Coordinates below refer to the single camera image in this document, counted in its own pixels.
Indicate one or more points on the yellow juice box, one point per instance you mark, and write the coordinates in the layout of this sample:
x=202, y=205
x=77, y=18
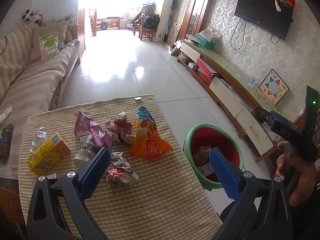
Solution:
x=48, y=155

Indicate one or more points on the green tissue box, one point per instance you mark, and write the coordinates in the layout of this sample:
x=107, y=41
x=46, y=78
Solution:
x=208, y=37

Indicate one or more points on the striped beige sofa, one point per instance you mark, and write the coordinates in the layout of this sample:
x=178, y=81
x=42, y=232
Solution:
x=28, y=87

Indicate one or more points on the orange snack bag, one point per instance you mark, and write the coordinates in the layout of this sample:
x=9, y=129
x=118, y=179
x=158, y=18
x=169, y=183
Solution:
x=147, y=143

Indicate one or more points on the black remote control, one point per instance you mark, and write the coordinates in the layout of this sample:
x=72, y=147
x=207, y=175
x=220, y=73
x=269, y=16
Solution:
x=6, y=137

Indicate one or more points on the pink snack wrapper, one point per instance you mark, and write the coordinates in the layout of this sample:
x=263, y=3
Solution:
x=85, y=126

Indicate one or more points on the beige sofa pillow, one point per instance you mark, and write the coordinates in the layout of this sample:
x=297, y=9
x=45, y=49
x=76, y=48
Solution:
x=40, y=31

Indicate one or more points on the plush toy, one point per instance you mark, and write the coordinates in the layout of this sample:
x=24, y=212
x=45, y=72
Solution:
x=31, y=16

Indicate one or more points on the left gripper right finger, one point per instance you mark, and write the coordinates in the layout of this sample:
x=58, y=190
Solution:
x=260, y=207

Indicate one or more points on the white paper cup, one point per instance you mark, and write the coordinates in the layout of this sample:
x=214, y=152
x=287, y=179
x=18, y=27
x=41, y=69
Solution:
x=88, y=150

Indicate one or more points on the white small remote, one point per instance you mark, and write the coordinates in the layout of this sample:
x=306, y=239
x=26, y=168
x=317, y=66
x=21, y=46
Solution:
x=5, y=114

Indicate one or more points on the wooden chair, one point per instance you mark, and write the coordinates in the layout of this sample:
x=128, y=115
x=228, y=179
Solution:
x=144, y=32

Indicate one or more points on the black wall television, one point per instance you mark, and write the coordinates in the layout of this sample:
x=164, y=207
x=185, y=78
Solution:
x=273, y=15

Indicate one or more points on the green patterned cushion bag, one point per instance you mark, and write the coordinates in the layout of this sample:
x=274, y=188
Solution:
x=49, y=45

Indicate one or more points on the black backpack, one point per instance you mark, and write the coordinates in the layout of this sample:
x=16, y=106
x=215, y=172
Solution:
x=151, y=21

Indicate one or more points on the person right hand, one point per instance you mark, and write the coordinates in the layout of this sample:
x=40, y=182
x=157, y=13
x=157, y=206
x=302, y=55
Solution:
x=306, y=183

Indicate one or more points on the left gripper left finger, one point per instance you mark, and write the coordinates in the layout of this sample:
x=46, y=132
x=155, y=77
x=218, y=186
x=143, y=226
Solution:
x=45, y=216

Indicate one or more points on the orange cardboard box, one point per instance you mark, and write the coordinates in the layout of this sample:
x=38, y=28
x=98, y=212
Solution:
x=11, y=206

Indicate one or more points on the wooden tv cabinet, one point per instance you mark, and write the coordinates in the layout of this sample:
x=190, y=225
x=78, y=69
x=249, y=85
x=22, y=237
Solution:
x=229, y=87

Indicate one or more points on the crumpled white paper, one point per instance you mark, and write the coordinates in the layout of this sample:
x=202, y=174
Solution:
x=39, y=138

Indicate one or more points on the red green trash bin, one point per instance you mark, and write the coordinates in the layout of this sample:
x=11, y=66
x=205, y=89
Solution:
x=198, y=144

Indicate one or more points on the crumpled red white wrapper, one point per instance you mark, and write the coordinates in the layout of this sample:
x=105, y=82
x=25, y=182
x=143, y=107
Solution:
x=119, y=172

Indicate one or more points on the chinese checkers board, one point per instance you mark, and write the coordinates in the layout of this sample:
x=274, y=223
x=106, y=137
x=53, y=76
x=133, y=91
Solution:
x=273, y=87

